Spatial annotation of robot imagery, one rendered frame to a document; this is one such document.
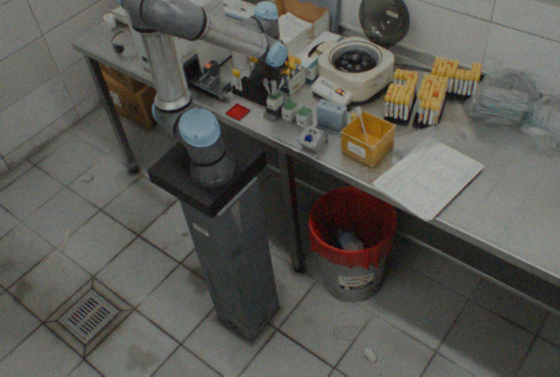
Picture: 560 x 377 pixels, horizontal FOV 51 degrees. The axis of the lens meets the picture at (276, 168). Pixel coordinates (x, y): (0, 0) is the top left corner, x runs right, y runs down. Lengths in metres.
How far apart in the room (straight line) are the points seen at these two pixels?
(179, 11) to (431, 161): 0.96
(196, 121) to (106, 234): 1.47
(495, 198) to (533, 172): 0.18
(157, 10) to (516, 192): 1.21
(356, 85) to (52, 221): 1.86
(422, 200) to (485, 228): 0.20
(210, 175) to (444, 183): 0.75
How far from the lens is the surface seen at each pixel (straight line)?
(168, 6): 1.56
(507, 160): 2.08
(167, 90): 1.81
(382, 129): 2.04
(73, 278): 3.05
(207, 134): 1.76
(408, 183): 1.93
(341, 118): 2.05
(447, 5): 2.27
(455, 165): 2.01
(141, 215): 3.16
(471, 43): 2.30
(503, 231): 1.88
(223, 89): 2.27
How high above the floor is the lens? 2.33
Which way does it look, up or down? 46 degrees down
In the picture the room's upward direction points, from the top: 8 degrees counter-clockwise
